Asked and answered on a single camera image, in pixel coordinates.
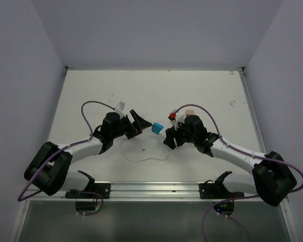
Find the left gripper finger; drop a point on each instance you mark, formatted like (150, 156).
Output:
(137, 130)
(139, 123)

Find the blue plug adapter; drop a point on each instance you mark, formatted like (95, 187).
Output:
(157, 128)

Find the aluminium right side rail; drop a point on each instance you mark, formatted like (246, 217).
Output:
(256, 126)

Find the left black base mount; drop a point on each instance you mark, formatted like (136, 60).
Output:
(93, 191)

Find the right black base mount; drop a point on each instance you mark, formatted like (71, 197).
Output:
(212, 190)

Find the aluminium front rail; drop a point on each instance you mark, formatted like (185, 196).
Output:
(173, 191)

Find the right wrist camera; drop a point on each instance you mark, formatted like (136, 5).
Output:
(176, 116)

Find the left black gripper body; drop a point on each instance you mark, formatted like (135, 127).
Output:
(126, 127)

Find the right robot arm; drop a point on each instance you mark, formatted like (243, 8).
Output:
(266, 175)

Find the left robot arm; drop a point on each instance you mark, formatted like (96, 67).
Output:
(49, 169)

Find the aluminium rail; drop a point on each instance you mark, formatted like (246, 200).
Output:
(173, 191)
(256, 126)

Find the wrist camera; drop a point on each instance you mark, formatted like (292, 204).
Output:
(119, 109)
(176, 116)

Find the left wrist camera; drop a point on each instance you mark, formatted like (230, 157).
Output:
(119, 109)

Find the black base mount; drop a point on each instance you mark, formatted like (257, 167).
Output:
(212, 190)
(93, 191)

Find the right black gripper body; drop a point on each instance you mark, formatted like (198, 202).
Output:
(181, 135)

